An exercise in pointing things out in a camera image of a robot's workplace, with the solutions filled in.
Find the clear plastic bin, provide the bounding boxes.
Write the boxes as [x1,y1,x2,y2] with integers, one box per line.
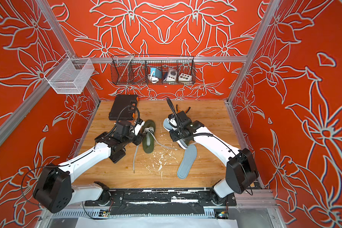
[45,59,95,95]

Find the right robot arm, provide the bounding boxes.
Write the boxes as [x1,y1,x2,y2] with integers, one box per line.
[163,111,259,200]

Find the grey insole on table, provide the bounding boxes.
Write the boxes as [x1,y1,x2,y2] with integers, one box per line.
[177,145,197,180]

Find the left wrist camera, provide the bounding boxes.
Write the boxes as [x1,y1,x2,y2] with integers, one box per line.
[134,120,145,135]

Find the black wire basket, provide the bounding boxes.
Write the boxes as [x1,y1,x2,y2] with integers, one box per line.
[111,54,196,86]

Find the green shoe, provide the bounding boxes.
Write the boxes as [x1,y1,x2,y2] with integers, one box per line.
[132,119,177,173]
[177,138,194,150]

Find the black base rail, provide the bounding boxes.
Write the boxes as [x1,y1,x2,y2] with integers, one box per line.
[83,188,237,218]

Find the white dotted box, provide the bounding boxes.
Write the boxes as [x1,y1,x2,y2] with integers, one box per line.
[178,73,192,83]

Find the black tool case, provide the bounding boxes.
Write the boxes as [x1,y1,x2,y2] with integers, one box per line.
[108,95,138,121]

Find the grey insole being inserted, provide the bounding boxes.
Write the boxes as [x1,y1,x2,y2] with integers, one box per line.
[163,118,177,132]

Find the orange handled pliers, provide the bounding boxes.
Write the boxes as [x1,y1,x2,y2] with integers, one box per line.
[176,104,192,114]

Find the blue white box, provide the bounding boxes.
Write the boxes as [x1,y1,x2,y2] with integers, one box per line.
[150,67,162,80]

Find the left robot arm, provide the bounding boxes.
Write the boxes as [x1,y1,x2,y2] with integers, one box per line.
[33,120,145,213]

